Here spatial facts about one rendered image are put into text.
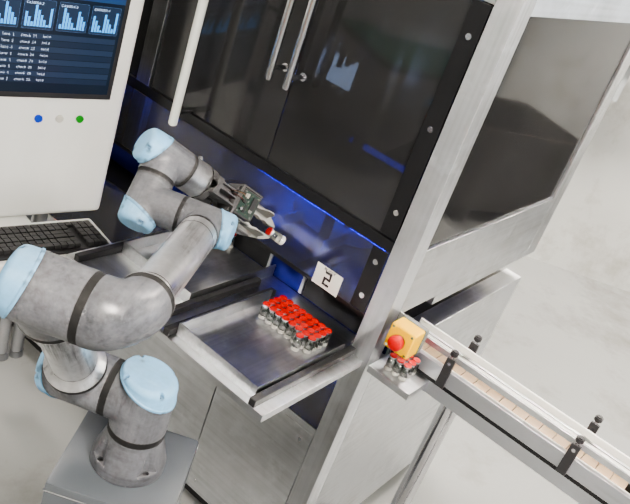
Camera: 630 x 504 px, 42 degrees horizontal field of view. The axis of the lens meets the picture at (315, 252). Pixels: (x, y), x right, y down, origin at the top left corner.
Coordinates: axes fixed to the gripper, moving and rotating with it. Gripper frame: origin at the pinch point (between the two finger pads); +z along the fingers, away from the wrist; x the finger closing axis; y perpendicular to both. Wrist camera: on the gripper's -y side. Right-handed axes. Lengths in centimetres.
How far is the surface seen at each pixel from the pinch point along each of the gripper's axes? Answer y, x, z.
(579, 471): 41, -16, 82
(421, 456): -3, -27, 80
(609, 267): -151, 155, 352
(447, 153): 20.6, 33.2, 21.2
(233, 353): -13.9, -25.8, 16.7
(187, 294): -31.7, -16.8, 8.5
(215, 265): -46, -4, 21
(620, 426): -61, 38, 272
